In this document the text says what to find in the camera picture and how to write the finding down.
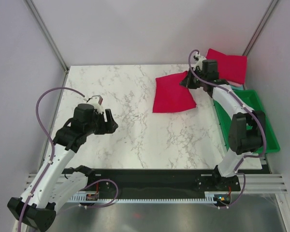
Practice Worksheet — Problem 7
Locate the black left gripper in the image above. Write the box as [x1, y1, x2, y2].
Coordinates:
[84, 109, 118, 136]

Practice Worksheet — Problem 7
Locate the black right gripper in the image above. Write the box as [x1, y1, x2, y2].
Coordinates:
[180, 68, 206, 90]

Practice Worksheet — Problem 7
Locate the red t shirt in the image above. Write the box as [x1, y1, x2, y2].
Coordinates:
[206, 48, 247, 85]
[153, 71, 197, 113]

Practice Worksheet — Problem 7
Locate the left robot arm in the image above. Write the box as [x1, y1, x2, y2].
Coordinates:
[7, 103, 118, 232]

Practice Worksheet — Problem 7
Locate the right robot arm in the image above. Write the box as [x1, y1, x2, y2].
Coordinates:
[180, 55, 266, 190]

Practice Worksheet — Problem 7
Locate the folded teal t shirt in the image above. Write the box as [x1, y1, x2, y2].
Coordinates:
[231, 86, 244, 91]

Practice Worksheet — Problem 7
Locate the folded red t shirt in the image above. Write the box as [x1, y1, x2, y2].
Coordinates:
[206, 48, 247, 85]

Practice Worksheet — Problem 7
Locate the green plastic tray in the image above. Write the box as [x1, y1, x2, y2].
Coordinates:
[214, 89, 281, 154]

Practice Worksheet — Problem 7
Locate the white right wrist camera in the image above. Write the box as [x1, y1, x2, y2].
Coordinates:
[193, 53, 206, 71]

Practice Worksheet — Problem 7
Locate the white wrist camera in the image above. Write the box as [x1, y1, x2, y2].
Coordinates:
[193, 53, 206, 71]
[85, 95, 103, 115]

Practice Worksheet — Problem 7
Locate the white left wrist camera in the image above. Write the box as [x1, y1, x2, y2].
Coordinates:
[85, 95, 103, 115]

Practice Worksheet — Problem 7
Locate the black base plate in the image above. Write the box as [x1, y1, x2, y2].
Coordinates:
[67, 168, 244, 201]

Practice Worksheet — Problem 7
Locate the right aluminium corner post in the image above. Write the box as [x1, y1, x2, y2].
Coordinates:
[242, 0, 281, 57]

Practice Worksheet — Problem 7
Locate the aluminium corner post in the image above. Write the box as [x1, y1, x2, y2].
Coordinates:
[23, 0, 70, 73]
[242, 0, 281, 57]

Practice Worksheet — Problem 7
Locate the left aluminium corner post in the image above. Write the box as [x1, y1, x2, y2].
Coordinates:
[23, 0, 70, 73]

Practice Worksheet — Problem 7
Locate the white slotted cable duct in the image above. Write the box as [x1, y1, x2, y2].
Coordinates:
[67, 192, 231, 204]

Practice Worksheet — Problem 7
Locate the aluminium frame rail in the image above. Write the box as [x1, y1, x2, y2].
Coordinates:
[13, 154, 290, 232]

